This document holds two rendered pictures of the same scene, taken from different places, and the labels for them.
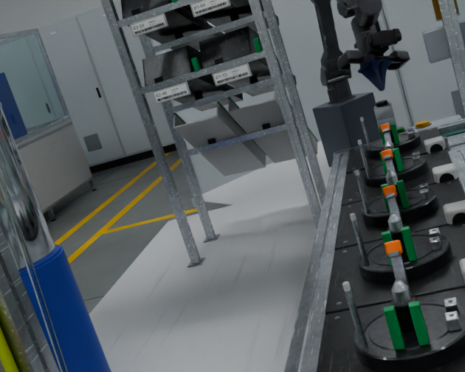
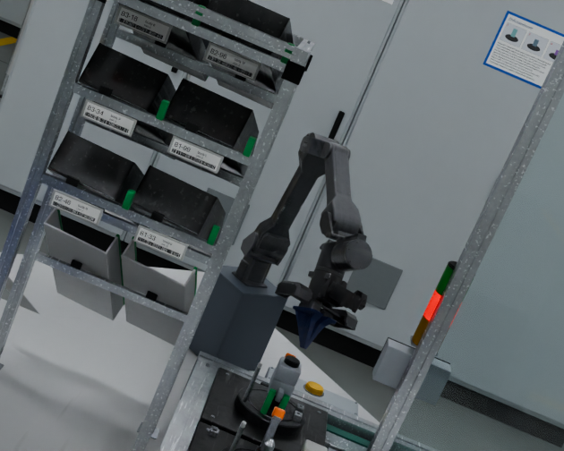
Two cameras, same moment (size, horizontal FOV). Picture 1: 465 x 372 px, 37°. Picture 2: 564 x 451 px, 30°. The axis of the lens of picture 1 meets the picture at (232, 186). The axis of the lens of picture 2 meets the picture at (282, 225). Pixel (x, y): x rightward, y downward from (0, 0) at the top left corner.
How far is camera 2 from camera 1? 0.51 m
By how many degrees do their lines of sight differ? 17
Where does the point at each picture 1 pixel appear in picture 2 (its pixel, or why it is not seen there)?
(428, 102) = not seen: hidden behind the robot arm
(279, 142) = (151, 313)
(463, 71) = (397, 415)
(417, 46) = (363, 176)
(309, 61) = (235, 97)
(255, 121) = (142, 282)
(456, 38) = (415, 379)
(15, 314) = not seen: outside the picture
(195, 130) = (68, 243)
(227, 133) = (102, 271)
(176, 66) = (102, 175)
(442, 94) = not seen: hidden behind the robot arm
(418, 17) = (389, 146)
